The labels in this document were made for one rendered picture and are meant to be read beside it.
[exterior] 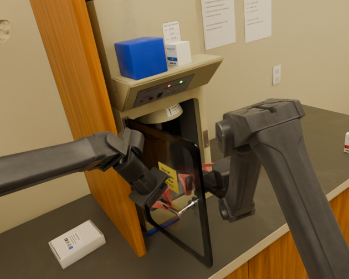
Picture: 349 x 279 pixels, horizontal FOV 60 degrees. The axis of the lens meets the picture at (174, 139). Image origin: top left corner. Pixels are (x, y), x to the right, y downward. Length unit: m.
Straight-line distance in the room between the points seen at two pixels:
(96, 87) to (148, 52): 0.16
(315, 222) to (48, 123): 1.10
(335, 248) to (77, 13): 0.66
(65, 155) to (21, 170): 0.09
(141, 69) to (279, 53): 1.33
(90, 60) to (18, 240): 0.82
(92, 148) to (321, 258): 0.43
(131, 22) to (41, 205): 0.89
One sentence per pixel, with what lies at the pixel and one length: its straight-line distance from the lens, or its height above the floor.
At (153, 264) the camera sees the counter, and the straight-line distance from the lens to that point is 1.03.
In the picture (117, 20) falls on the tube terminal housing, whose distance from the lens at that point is 0.88.
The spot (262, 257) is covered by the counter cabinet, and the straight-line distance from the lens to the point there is 1.19.
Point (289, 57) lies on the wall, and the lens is 2.09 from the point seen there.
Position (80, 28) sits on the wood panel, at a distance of 0.75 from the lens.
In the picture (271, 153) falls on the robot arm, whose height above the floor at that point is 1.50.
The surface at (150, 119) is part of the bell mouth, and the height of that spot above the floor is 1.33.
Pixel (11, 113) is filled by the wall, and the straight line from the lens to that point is 1.28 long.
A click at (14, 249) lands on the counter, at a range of 1.31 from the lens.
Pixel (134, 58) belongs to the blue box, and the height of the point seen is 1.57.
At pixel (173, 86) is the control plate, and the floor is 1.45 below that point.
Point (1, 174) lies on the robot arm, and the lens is 0.51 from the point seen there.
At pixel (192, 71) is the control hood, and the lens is 0.89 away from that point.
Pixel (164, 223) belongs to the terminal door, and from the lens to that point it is 1.00.
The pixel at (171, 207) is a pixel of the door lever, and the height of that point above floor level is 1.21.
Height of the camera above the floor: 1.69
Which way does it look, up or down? 25 degrees down
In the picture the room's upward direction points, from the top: 9 degrees counter-clockwise
